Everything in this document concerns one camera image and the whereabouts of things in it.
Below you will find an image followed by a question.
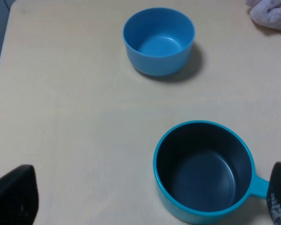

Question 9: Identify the blue plastic bowl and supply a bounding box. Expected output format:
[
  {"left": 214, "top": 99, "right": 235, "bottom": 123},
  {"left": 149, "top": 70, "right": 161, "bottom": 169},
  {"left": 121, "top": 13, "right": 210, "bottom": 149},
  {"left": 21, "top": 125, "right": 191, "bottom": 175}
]
[{"left": 122, "top": 7, "right": 195, "bottom": 76}]

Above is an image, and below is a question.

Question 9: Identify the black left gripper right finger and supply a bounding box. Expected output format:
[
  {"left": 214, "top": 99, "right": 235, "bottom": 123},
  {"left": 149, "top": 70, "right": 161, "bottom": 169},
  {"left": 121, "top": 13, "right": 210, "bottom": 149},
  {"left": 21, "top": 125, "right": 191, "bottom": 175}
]
[{"left": 266, "top": 162, "right": 281, "bottom": 225}]

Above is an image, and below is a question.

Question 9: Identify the teal saucepan with handle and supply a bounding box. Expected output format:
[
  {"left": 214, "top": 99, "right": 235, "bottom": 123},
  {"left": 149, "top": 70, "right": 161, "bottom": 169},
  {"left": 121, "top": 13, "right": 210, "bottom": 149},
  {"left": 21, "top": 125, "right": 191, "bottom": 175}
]
[{"left": 153, "top": 120, "right": 269, "bottom": 225}]

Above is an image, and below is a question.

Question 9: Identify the pink rolled towel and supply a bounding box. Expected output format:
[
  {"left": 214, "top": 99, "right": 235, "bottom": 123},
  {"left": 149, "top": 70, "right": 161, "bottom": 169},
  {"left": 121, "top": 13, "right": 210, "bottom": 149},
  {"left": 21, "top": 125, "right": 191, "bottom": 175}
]
[{"left": 245, "top": 0, "right": 281, "bottom": 30}]

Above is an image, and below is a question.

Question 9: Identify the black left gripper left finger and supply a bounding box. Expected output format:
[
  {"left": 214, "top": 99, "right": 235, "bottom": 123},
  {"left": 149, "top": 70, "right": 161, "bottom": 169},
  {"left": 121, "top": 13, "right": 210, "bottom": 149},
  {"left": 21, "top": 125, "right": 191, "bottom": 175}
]
[{"left": 0, "top": 165, "right": 39, "bottom": 225}]

